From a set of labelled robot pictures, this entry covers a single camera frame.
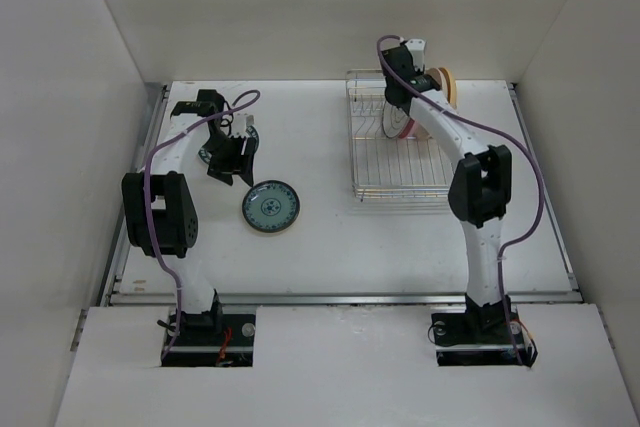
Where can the cream yellow bowl plate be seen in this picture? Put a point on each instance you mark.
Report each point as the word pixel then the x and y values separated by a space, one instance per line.
pixel 446 81

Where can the pink bowl plate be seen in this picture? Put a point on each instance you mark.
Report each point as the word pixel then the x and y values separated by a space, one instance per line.
pixel 396 124

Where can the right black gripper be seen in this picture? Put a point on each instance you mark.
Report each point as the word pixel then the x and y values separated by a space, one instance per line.
pixel 419 73

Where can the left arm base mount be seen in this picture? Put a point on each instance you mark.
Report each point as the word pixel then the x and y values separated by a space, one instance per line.
pixel 212 338

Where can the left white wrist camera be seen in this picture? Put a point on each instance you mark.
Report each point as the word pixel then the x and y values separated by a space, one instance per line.
pixel 242 126

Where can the metal wire dish rack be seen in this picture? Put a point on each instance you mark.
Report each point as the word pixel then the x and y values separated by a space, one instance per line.
pixel 387 170

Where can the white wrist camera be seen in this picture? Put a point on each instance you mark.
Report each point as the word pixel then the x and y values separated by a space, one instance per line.
pixel 417 49
pixel 242 126

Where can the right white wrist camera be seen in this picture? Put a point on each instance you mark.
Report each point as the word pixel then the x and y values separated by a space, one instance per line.
pixel 417 49

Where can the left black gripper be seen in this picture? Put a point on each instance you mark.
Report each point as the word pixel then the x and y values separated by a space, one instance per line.
pixel 239 164

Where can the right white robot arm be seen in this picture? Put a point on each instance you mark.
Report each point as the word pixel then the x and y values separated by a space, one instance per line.
pixel 478 196

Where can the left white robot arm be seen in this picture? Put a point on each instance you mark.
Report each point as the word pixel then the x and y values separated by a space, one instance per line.
pixel 160 213

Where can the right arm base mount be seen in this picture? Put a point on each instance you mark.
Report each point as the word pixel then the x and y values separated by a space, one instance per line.
pixel 461 339

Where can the blue floral small plate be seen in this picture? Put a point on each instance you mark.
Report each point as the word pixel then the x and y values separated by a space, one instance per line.
pixel 271 206

